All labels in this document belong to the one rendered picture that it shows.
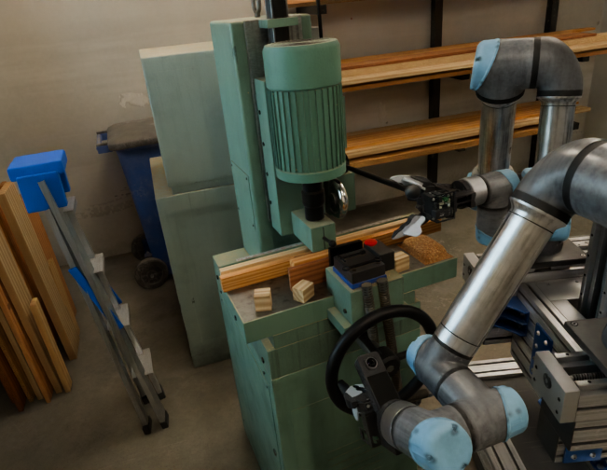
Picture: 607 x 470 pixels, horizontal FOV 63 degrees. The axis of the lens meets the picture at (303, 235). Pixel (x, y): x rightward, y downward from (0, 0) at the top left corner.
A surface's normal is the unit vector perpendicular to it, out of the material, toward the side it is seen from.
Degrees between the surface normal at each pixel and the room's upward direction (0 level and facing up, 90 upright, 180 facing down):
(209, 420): 0
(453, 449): 61
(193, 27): 90
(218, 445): 0
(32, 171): 90
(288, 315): 90
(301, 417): 90
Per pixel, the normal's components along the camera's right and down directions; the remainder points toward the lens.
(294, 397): 0.39, 0.37
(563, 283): -0.08, -0.90
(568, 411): 0.05, 0.43
